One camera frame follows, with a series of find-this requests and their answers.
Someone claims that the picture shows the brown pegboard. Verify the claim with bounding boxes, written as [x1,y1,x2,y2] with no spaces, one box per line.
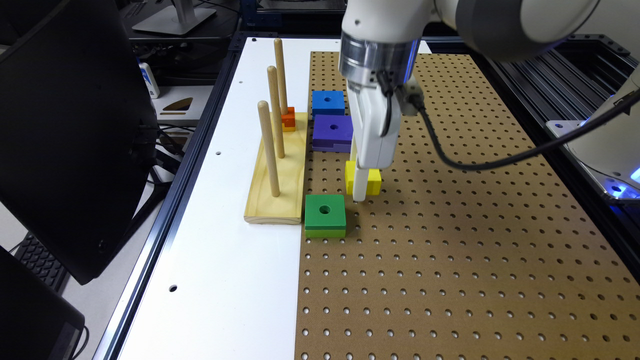
[293,50,640,360]

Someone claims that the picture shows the blue wooden block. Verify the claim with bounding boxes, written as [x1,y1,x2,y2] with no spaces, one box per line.
[312,90,345,117]

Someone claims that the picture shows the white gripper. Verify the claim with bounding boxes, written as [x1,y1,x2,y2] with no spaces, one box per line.
[347,78,424,202]

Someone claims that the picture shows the purple wooden block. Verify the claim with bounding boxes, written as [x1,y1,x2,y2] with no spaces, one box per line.
[312,114,353,153]

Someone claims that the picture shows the middle wooden peg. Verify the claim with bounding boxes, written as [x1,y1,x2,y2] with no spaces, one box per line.
[267,66,285,159]

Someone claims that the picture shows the orange wooden block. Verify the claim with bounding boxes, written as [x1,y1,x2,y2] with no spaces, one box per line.
[281,107,296,132]

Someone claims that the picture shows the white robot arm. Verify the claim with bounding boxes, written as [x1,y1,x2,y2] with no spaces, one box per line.
[339,0,599,201]

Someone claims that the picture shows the wooden peg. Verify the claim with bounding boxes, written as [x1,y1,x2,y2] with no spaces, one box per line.
[274,38,289,115]
[257,100,280,197]
[267,66,285,159]

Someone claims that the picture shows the green wooden block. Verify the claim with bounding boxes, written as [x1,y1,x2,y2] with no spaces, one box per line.
[304,194,346,238]

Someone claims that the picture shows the wooden peg base board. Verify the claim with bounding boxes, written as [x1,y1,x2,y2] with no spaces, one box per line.
[244,112,308,225]

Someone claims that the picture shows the black keyboard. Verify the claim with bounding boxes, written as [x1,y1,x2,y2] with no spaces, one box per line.
[15,233,69,294]

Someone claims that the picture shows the near wooden peg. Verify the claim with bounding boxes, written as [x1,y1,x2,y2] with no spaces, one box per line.
[257,100,280,197]

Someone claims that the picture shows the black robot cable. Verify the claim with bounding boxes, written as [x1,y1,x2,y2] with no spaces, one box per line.
[375,69,640,172]

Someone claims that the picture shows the black computer monitor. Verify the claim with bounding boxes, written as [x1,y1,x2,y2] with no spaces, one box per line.
[1,0,158,284]

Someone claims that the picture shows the far wooden peg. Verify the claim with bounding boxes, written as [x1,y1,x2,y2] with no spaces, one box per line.
[274,38,289,115]

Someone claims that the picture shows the yellow wooden block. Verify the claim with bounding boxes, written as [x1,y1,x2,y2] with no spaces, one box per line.
[344,161,382,196]

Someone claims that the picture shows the white blue small device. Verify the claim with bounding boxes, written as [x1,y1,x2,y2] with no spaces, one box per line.
[138,62,160,99]

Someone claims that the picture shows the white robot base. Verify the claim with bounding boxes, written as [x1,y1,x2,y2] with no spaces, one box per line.
[546,70,639,203]

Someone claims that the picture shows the silver monitor stand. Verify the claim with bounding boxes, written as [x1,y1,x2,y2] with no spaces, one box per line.
[132,0,217,36]

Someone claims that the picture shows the black laptop corner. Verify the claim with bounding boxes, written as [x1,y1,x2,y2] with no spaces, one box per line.
[1,250,85,360]

